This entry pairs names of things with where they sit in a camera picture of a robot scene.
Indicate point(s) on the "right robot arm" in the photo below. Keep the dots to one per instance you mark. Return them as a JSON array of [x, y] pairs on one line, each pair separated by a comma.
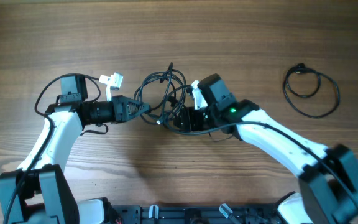
[[327, 177]]

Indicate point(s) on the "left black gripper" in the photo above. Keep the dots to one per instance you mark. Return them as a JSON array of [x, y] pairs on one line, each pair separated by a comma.
[[120, 108]]

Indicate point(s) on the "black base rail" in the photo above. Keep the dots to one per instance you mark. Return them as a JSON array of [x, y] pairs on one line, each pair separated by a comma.
[[248, 214]]

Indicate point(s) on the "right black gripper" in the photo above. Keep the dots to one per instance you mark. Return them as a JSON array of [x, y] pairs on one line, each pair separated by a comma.
[[191, 122]]

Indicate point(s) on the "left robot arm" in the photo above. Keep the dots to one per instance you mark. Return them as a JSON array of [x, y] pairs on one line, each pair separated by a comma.
[[37, 191]]

